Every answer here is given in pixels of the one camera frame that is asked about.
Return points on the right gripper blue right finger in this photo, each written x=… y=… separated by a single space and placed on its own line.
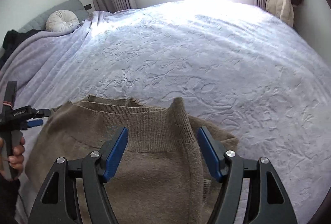
x=213 y=152

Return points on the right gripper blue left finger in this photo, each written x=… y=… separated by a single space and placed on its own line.
x=111 y=154

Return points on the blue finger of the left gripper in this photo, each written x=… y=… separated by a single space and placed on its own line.
x=34 y=123

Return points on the brown knit sweater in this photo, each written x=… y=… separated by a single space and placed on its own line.
x=162 y=177

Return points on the dark clothing near pillow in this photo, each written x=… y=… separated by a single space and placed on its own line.
x=12 y=40

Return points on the person's left hand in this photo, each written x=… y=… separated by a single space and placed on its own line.
x=16 y=161

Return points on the lavender embossed bedspread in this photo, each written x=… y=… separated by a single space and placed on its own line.
x=239 y=68

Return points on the round white pleated cushion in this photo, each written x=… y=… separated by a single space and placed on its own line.
x=61 y=21

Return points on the cream jacket hanging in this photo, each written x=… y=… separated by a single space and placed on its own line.
x=282 y=9

